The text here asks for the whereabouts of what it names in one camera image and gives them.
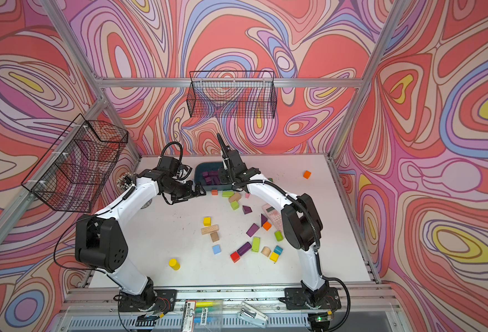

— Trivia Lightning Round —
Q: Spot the purple prism near calculator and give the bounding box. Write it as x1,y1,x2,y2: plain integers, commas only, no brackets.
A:
260,214,268,225

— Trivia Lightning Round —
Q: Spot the pen holder cup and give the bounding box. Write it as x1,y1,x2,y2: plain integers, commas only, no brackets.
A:
117,172,136,192

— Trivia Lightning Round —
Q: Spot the natural wood cylinder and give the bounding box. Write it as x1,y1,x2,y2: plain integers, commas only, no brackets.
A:
261,246,271,257

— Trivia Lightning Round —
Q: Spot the yellow wooden cylinder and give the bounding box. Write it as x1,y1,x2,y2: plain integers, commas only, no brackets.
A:
169,259,181,271

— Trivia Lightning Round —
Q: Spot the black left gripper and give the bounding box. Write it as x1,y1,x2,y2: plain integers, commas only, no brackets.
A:
164,180,207,203

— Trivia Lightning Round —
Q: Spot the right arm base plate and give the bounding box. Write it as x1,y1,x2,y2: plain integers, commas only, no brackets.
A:
282,287,342,312

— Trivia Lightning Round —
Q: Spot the pink calculator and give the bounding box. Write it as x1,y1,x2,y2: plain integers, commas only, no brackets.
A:
262,204,283,232

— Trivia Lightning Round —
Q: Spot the black wire basket left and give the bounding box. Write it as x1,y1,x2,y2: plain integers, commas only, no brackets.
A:
21,115,129,213

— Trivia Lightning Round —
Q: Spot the marker box front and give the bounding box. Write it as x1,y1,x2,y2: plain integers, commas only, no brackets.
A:
180,300,223,332

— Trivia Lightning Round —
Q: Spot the purple long brick front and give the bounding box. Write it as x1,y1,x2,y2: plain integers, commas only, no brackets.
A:
237,242,252,256

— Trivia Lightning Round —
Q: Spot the light green rectangular block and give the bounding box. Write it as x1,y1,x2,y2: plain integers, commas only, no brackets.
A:
252,237,260,253

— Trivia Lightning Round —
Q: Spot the orange small block centre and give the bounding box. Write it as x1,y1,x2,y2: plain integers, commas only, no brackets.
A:
262,221,272,230

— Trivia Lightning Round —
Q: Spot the red wooden cube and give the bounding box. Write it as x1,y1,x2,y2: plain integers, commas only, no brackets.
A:
230,252,241,263

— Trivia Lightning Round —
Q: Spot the teal plastic storage bin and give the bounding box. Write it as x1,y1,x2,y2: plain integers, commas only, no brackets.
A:
193,162,231,192

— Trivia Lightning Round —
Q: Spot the clear plastic stapler front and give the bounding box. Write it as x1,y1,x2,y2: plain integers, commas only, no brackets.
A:
237,302,269,329

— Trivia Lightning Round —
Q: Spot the light green flat block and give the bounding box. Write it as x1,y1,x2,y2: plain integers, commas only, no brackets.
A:
222,190,234,198

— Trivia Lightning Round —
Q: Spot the natural wood small block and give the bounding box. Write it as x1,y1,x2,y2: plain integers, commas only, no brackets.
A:
211,232,220,243

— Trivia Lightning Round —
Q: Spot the natural wood long block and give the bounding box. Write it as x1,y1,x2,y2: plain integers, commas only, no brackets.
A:
200,225,219,235

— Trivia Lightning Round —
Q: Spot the black wire basket back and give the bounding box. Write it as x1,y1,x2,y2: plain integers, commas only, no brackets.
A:
187,70,277,119

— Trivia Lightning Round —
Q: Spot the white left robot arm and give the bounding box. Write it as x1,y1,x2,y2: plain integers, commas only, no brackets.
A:
75,156,205,311

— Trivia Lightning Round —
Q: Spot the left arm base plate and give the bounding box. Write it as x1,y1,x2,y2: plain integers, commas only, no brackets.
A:
113,289,177,313

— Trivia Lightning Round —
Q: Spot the green cylinder near calculator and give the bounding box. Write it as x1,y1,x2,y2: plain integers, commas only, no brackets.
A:
274,230,284,242

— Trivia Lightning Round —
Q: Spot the black wire basket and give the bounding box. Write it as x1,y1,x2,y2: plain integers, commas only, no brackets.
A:
187,70,277,119
21,115,129,213

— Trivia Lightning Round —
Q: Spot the natural wood block rear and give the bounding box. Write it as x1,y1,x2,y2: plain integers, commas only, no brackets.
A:
228,192,241,203

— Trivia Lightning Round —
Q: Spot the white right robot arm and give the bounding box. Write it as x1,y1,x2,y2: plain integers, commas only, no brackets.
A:
219,143,329,308

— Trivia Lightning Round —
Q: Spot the yellow small cube front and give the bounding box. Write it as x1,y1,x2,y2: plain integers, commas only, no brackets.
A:
270,253,279,263

